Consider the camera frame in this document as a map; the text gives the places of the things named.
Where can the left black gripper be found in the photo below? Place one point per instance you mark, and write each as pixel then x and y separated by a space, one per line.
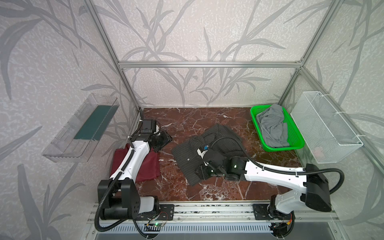
pixel 162 139

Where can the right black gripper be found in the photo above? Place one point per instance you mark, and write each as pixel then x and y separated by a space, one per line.
pixel 205 165

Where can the dark grey striped shirt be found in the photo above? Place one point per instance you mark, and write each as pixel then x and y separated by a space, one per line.
pixel 219 138

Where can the green plastic basket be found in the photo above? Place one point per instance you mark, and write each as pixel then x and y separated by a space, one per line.
pixel 295 138

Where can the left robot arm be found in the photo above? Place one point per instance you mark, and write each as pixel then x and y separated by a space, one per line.
pixel 118 196

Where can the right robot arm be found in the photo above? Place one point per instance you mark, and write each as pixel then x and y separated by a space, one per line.
pixel 307 192

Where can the maroon folded shirt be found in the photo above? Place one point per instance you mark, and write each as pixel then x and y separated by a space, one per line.
pixel 143 166

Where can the light grey shirt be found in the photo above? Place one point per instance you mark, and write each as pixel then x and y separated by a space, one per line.
pixel 273 129

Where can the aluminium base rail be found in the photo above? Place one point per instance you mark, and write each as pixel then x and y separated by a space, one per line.
pixel 233 211

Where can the clear plastic wall bin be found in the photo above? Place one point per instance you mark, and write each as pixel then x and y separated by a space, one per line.
pixel 77 140

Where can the white wire wall basket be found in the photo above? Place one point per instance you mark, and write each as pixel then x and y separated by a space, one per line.
pixel 328 136

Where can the aluminium cage frame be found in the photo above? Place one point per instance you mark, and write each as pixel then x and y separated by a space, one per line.
pixel 299 66

